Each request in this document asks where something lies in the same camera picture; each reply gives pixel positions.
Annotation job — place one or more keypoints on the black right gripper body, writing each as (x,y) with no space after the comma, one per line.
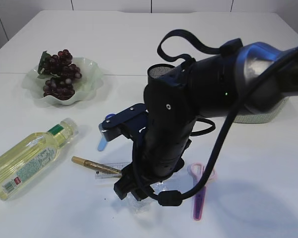
(127,182)

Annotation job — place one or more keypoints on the purple grape bunch with leaf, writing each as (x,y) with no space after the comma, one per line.
(62,74)

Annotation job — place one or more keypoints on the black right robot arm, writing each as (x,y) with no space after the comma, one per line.
(237,80)

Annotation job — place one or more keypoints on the clear plastic ruler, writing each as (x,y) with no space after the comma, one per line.
(108,171)

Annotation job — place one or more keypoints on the black mesh pen cup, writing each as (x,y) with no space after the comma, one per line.
(158,70)

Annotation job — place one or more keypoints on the translucent green wavy plate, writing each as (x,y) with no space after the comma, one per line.
(85,89)

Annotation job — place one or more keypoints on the pale green woven basket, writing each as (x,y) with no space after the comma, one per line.
(262,118)

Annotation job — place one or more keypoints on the pink purple scissors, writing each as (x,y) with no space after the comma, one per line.
(196,171)

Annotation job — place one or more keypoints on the blue scissors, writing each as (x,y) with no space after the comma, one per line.
(103,143)

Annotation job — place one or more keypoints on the gold glitter marker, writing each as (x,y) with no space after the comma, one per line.
(85,163)

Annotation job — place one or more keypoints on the yellow oil bottle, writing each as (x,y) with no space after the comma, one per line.
(24,161)

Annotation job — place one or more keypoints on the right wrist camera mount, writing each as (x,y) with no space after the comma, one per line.
(128,123)

